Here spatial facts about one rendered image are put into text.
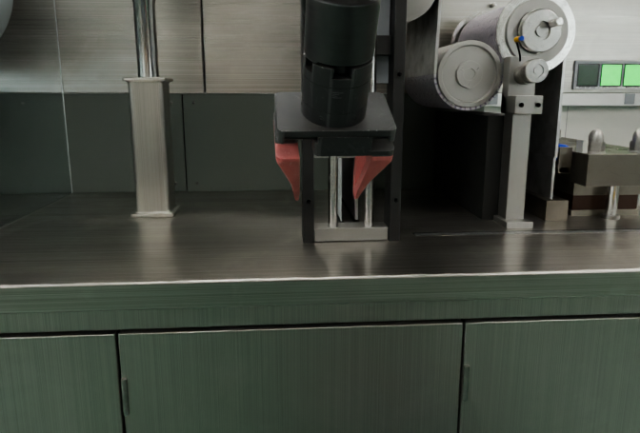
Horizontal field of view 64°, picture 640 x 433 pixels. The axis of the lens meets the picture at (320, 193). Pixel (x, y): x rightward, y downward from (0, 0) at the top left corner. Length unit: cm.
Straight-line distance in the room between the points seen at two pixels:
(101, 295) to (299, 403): 32
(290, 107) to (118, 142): 92
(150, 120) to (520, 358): 76
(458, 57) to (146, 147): 61
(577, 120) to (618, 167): 309
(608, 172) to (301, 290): 64
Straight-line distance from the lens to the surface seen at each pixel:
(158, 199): 107
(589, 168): 108
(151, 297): 72
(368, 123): 45
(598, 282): 82
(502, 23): 103
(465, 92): 100
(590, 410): 95
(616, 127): 435
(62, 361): 83
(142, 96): 105
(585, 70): 147
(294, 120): 44
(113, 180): 136
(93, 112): 135
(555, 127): 109
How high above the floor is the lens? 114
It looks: 11 degrees down
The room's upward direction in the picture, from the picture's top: straight up
